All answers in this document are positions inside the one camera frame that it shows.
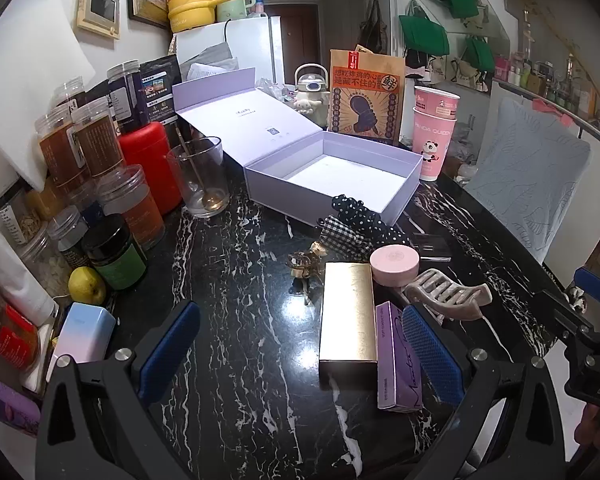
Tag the cluster of clear plastic jars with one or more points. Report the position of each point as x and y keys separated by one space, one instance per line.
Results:
x=97 y=145

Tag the pink panda paper cup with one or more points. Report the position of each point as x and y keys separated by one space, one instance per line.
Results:
x=432 y=150

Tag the purple patterned box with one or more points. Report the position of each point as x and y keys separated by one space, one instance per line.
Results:
x=392 y=360

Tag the beige hair claw clip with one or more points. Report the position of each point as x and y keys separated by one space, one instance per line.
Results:
x=467 y=305

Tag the red canister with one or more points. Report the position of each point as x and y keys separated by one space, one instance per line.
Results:
x=145 y=160

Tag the white fridge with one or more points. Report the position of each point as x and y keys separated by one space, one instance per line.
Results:
x=250 y=45

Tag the small amber hair clip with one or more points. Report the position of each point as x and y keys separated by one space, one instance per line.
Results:
x=302 y=264

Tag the white tube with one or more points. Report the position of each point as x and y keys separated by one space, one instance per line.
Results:
x=15 y=275

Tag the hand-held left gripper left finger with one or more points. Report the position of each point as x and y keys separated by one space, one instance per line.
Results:
x=170 y=347

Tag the row of small bottles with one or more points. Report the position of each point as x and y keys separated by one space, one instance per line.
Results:
x=545 y=77

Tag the dark jar green label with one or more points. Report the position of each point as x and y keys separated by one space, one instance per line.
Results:
x=115 y=260

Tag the pastel blue carton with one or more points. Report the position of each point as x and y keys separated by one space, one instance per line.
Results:
x=82 y=332

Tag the pink round compact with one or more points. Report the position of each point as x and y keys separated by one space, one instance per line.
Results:
x=395 y=262

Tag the black polka dot scrunchie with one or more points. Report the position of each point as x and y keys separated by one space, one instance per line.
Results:
x=352 y=207

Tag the brown printed paper bag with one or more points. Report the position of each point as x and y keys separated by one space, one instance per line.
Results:
x=365 y=100

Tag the pale blue chair cover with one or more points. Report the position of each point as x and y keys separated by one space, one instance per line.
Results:
x=530 y=175

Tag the lavender gift box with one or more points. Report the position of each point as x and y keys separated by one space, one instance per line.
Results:
x=230 y=120

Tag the white foam board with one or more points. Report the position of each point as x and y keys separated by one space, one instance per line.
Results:
x=40 y=85

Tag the brown door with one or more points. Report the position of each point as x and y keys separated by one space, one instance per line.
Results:
x=295 y=35

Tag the beige wall intercom panel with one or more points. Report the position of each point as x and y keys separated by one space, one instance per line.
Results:
x=99 y=9

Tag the purple pouch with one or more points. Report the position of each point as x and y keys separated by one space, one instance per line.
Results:
x=5 y=405

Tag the dark hanging bag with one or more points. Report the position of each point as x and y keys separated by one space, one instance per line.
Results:
x=372 y=30

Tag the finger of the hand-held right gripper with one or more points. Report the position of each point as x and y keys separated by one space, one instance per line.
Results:
x=567 y=317
x=597 y=286

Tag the black square compact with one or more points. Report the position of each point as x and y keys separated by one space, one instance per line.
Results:
x=430 y=247

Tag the clear glass cup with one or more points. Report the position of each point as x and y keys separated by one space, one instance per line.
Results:
x=200 y=180

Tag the pale green electric kettle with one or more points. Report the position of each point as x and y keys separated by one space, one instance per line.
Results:
x=232 y=2

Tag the white cartoon water bottle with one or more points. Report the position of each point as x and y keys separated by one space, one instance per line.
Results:
x=312 y=95

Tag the grey plastic packet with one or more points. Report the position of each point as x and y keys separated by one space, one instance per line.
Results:
x=212 y=60

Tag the black printed pouch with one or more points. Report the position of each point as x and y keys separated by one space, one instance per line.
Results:
x=160 y=90

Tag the person's right hand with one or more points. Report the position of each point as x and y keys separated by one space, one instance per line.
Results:
x=597 y=430

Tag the gold rectangular box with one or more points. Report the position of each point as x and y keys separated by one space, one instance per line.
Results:
x=347 y=320

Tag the red snack packet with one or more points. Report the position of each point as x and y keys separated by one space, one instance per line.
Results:
x=12 y=335

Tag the black white checkered bow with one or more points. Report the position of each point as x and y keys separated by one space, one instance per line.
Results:
x=342 y=240

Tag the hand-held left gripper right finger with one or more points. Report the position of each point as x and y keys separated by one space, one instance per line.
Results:
x=430 y=355

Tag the yellow lemon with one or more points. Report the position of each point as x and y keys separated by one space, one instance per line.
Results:
x=87 y=286

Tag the yellow pot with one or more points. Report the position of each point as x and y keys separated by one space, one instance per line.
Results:
x=190 y=10

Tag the gold spoon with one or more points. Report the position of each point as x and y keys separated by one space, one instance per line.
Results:
x=211 y=201

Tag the clear plastic bag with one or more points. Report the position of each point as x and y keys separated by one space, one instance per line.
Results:
x=275 y=91

